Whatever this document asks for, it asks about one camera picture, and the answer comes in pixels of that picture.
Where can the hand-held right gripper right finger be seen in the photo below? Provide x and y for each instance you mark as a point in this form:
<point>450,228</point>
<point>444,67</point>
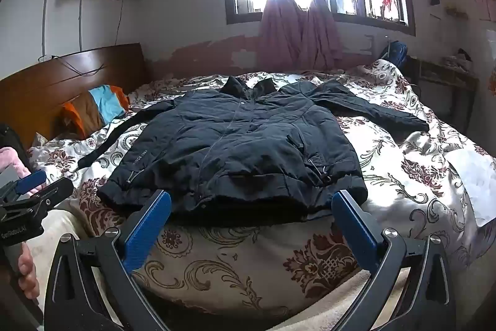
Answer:
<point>356,230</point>

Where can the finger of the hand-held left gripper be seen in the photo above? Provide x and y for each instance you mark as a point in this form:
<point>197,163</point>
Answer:
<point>33,179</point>
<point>54,193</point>

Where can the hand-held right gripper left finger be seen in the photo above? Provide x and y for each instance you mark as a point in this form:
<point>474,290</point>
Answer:
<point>147,230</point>

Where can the dark navy padded jacket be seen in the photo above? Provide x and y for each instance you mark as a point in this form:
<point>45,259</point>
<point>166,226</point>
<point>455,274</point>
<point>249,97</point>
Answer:
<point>232,145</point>

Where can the person's left hand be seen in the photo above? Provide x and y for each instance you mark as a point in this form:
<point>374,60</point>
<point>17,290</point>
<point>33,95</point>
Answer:
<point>28,269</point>

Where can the pink fluffy cloth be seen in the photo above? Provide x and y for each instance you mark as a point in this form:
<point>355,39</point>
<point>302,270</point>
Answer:
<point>11,160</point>

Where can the floral printed blanket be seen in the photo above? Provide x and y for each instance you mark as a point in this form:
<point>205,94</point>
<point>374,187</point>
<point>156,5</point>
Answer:
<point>407,176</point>

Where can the wooden headboard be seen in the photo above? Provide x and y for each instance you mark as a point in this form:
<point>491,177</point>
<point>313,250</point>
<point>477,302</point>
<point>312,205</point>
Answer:
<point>38,90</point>

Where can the orange blue brown striped cloth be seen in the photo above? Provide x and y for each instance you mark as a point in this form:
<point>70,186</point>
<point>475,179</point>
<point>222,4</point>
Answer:
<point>104,102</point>

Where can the white cloth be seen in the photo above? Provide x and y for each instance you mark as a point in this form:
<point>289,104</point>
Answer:
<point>476,183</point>

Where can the wooden side desk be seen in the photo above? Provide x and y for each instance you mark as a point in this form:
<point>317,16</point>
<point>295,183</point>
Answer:
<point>445,75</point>

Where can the blue backpack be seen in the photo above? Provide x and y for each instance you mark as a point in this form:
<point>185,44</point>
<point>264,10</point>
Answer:
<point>395,51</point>

